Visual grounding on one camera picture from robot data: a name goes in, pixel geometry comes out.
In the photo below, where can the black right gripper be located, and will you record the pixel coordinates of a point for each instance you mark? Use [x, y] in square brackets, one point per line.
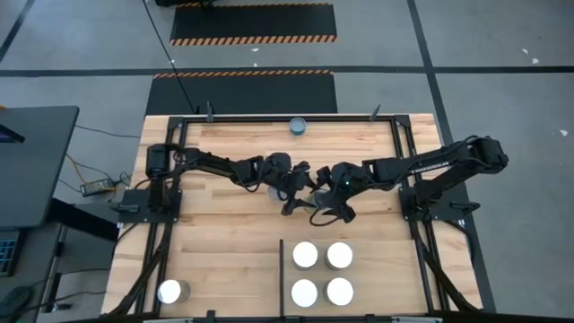
[347, 181]

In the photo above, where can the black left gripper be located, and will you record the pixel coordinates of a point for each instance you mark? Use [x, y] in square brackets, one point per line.
[282, 175]

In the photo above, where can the short corn labelled can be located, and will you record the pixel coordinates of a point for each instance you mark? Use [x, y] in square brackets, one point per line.
[274, 196]

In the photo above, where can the tomatoes labelled tall can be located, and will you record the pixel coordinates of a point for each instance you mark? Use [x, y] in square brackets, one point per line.
[339, 255]

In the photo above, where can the small teal can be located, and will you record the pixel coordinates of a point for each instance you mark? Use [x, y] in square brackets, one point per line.
[298, 126]

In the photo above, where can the cherries labelled tall can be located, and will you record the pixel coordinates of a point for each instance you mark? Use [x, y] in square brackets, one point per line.
[304, 292]

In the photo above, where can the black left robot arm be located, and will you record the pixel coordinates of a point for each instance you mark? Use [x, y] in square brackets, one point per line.
[211, 162]

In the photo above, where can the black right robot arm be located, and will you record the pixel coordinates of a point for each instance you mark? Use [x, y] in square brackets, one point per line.
[426, 163]

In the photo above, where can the black clamp lever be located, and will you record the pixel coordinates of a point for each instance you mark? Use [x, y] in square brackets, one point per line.
[374, 114]
[209, 114]
[211, 316]

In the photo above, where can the black hazard-striped floor mat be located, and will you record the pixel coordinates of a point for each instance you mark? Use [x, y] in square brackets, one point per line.
[251, 22]
[246, 94]

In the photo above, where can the black power brick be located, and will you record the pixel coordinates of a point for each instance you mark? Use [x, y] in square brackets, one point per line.
[96, 187]

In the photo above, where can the black desk foot bar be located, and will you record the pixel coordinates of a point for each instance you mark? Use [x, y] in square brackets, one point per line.
[85, 220]

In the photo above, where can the grey desk leg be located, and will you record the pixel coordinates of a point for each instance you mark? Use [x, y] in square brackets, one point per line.
[56, 269]

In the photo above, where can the dark grey desk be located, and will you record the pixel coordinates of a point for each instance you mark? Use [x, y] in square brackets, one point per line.
[40, 179]

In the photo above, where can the dark laptop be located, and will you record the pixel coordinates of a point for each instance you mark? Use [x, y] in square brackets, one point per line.
[10, 134]

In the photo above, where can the backlit keyboard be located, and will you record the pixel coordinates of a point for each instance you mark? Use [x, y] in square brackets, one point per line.
[8, 253]

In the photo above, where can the black oval object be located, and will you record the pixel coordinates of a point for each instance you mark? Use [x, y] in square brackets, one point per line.
[13, 301]

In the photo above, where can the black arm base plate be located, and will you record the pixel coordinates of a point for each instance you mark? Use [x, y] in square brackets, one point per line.
[406, 213]
[134, 213]

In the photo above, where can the black aluminium table frame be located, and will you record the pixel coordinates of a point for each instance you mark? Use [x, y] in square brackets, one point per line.
[251, 119]

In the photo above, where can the silver bracket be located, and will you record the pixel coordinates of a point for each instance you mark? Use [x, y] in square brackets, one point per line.
[417, 320]
[168, 320]

